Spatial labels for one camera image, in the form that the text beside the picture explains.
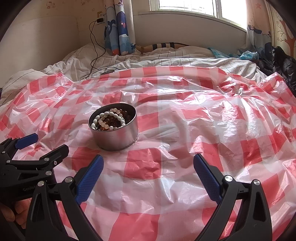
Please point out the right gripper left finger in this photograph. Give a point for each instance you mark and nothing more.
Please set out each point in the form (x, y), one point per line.
(44, 221)

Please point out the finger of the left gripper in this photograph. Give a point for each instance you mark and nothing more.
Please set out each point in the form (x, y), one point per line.
(53, 154)
(10, 146)

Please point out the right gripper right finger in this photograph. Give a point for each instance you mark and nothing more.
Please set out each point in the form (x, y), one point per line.
(253, 221)

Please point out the left hand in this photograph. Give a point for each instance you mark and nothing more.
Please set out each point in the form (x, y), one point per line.
(21, 212)

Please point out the round silver metal tin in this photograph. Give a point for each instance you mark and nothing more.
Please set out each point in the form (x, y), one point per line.
(114, 126)

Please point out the red white checkered plastic sheet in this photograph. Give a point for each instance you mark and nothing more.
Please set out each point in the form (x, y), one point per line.
(150, 191)

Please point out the white striped bed quilt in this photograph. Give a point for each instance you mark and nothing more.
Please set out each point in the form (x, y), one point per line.
(76, 65)

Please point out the blue cartoon curtain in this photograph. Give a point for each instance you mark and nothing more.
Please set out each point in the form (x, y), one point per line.
(119, 35)

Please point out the striped pillow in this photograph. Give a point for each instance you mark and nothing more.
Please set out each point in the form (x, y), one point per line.
(153, 47)

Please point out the black puffy jacket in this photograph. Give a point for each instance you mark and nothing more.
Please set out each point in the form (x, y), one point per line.
(281, 63)

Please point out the light blue plastic bag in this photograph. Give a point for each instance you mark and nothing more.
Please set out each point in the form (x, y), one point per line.
(247, 55)

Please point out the right side cartoon curtain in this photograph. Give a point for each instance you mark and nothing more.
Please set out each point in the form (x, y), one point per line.
(258, 37)

